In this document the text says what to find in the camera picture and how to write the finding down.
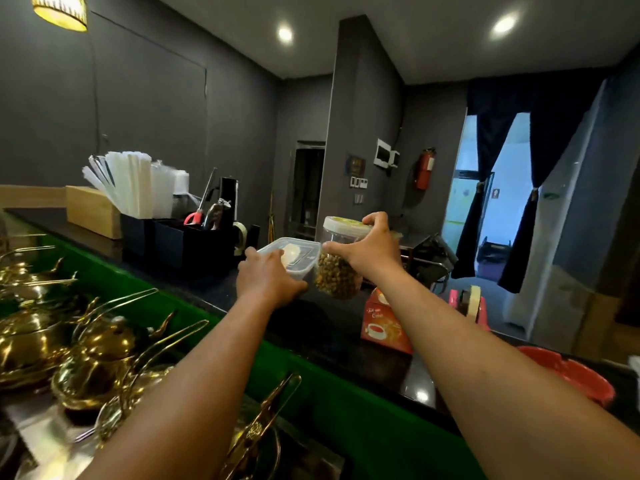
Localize person's left hand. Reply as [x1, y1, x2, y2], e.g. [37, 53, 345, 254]
[236, 247, 309, 311]

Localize person's right hand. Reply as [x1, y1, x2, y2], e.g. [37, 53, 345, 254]
[322, 212, 406, 286]

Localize clear plastic jar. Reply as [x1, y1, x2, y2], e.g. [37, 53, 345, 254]
[314, 216, 373, 300]

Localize clear plastic lidded container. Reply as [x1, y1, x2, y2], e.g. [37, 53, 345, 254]
[257, 237, 322, 281]

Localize person's right forearm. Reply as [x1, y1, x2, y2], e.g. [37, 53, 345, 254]
[372, 269, 640, 480]

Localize person's left forearm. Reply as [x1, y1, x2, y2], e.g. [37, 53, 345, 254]
[77, 295, 287, 480]

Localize dried yellow-brown jar contents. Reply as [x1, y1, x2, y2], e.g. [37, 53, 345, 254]
[315, 252, 364, 300]

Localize black metal chair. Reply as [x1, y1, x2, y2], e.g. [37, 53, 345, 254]
[399, 233, 459, 295]

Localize red tea box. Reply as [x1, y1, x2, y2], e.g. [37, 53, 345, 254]
[360, 287, 415, 356]

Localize red fire extinguisher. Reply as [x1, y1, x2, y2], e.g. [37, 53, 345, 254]
[414, 147, 437, 191]

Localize black upright stand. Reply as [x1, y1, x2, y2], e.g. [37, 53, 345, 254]
[219, 177, 239, 226]

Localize black desk organizer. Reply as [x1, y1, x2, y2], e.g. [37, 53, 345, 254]
[120, 214, 237, 273]

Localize red tape dispenser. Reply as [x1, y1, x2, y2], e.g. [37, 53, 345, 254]
[448, 285, 492, 332]

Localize golden tongs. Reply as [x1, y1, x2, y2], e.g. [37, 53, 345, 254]
[219, 373, 303, 480]

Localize bundle of clear plastic straws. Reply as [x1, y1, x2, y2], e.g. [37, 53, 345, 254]
[150, 162, 191, 220]

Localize dark blue curtain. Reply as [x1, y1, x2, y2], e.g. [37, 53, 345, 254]
[497, 72, 608, 295]
[451, 79, 532, 280]

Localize bundle of white wrapped straws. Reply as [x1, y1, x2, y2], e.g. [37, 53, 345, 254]
[82, 151, 154, 220]

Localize golden teapot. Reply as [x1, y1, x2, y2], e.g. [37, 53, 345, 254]
[0, 234, 78, 301]
[51, 289, 210, 425]
[0, 295, 98, 391]

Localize wooden tissue box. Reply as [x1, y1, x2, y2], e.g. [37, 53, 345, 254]
[65, 185, 123, 240]

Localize white sheet curtain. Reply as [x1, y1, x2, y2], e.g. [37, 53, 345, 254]
[504, 80, 640, 353]

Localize red plastic ashtray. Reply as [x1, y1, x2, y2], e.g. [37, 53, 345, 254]
[517, 346, 616, 409]

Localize cardboard box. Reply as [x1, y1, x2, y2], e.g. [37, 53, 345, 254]
[571, 290, 640, 366]

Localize silver metal tray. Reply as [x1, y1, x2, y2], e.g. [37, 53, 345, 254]
[0, 390, 346, 480]

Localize yellow hanging lamp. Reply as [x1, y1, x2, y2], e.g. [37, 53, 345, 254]
[31, 0, 88, 32]

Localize white wall device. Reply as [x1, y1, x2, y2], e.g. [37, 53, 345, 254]
[373, 138, 401, 170]

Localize red handled scissors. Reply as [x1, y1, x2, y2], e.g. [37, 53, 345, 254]
[183, 168, 219, 227]

